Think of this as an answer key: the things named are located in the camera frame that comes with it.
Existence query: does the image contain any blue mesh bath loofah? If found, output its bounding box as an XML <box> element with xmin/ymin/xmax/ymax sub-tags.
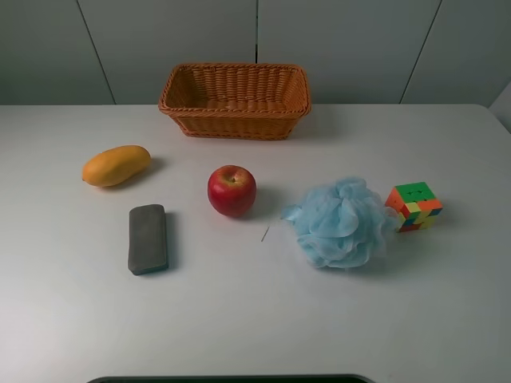
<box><xmin>281</xmin><ymin>177</ymin><xmax>399</xmax><ymax>269</ymax></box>

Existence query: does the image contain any orange wicker basket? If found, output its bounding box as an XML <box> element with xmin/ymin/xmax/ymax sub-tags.
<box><xmin>158</xmin><ymin>63</ymin><xmax>312</xmax><ymax>140</ymax></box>

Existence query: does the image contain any multicoloured puzzle cube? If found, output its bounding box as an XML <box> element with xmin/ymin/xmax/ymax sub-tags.
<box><xmin>385</xmin><ymin>182</ymin><xmax>443</xmax><ymax>232</ymax></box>

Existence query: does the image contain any red apple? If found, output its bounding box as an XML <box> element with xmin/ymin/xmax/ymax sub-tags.
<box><xmin>207</xmin><ymin>165</ymin><xmax>257</xmax><ymax>218</ymax></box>

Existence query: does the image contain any grey rectangular eraser block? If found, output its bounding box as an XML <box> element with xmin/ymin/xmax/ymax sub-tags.
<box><xmin>128</xmin><ymin>204</ymin><xmax>168</xmax><ymax>275</ymax></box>

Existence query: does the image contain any yellow mango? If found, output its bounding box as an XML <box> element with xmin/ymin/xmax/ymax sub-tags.
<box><xmin>81</xmin><ymin>145</ymin><xmax>152</xmax><ymax>188</ymax></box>

